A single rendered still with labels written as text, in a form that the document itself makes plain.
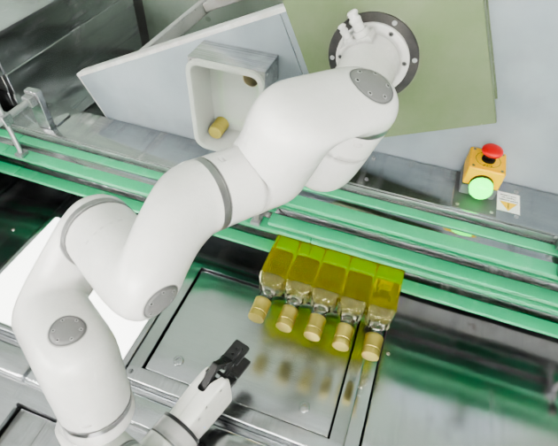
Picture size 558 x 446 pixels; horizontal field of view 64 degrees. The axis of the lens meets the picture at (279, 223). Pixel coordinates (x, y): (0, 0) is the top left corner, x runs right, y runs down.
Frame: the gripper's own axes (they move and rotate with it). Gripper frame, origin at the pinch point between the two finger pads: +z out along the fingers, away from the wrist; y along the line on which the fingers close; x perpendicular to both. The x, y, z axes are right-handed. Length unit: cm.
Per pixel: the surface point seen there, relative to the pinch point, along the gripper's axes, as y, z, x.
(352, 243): 6.3, 32.0, -5.9
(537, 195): 15, 59, -33
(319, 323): 1.5, 14.3, -8.9
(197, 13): 16, 83, 81
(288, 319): 1.6, 11.4, -3.6
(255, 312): 1.7, 8.9, 2.5
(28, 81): 7, 31, 103
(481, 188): 20, 48, -23
